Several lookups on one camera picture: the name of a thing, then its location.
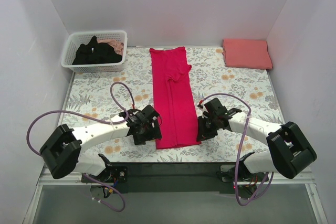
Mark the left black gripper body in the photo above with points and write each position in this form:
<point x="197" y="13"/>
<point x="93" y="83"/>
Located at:
<point x="148" y="135"/>

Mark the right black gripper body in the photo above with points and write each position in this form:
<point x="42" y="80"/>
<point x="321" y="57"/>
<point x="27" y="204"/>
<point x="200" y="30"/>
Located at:
<point x="207" y="132"/>

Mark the magenta t shirt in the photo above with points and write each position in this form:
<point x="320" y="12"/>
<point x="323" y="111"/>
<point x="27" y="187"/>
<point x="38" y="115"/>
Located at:
<point x="173" y="98"/>

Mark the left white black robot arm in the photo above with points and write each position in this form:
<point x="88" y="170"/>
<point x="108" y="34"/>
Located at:
<point x="64" y="151"/>

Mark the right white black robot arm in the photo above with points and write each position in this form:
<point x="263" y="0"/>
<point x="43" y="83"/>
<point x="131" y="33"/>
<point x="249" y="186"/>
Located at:
<point x="289" y="151"/>

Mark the floral patterned table mat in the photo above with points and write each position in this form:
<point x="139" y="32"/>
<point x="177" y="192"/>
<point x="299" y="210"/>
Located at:
<point x="102" y="95"/>

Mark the folded salmon t shirt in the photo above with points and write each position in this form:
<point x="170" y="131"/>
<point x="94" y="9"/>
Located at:
<point x="246" y="53"/>

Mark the light pink t shirt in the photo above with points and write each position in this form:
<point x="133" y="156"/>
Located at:
<point x="117" y="45"/>

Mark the black t shirt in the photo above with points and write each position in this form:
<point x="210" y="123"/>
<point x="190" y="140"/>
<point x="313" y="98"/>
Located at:
<point x="96" y="53"/>

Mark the white plastic laundry basket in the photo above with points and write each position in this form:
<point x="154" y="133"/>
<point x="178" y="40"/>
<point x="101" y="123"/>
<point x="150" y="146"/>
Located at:
<point x="76" y="39"/>

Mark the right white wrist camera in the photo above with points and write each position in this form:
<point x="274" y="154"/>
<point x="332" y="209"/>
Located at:
<point x="203" y="109"/>

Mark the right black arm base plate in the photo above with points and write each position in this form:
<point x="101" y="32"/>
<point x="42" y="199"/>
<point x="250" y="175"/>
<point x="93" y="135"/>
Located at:
<point x="225" y="175"/>

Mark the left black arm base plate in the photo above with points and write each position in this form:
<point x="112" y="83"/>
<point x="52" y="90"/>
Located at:
<point x="112" y="174"/>

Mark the aluminium frame rail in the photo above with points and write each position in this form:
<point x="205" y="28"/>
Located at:
<point x="174" y="193"/>

